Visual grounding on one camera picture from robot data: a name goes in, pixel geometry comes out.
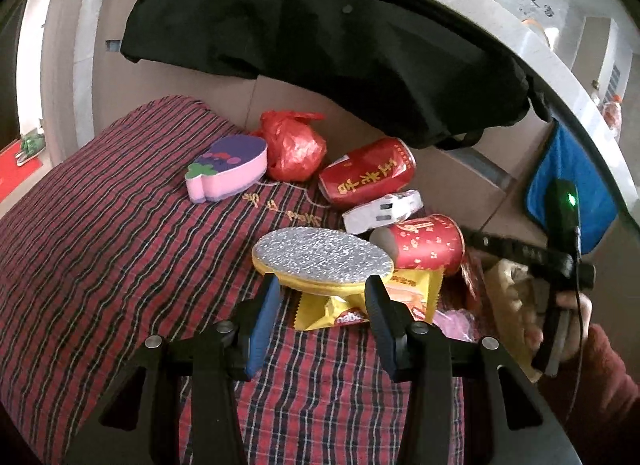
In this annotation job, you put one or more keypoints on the right hand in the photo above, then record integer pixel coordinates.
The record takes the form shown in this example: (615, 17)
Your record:
(576, 309)

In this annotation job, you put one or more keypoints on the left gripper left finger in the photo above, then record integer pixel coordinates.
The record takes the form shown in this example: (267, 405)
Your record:
(136, 421)

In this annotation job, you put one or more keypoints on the red plaid tablecloth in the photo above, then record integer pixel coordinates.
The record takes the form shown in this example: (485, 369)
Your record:
(107, 249)

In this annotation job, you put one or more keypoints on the blue towel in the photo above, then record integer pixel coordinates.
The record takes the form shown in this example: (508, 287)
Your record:
(564, 158)

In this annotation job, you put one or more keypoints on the red paper cup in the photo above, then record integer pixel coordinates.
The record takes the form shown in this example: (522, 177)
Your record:
(428, 243)

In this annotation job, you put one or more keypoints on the black cloth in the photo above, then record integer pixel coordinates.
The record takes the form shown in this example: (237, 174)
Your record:
(407, 67)

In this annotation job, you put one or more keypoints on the silver yellow scrub pad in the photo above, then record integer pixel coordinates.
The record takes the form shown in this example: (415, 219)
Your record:
(320, 261)

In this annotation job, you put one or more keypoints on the yellow snack wrapper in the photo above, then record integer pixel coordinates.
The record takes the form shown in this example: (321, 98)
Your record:
(417, 289)

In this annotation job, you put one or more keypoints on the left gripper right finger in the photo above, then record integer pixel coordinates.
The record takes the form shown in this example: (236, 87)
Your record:
(506, 421)

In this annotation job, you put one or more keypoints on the red drink can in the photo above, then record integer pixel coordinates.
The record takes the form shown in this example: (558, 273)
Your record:
(382, 167)

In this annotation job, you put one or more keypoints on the purple yellow snack bag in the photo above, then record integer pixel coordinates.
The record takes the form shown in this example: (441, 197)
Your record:
(458, 325)

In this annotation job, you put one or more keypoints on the red floor mat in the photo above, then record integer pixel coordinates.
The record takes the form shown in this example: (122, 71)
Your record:
(11, 175)

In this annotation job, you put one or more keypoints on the red plastic bag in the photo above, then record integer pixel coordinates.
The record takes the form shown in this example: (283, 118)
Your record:
(295, 150)

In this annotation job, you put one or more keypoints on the trash bin with beige bag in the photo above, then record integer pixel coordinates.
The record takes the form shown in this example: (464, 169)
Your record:
(510, 289)

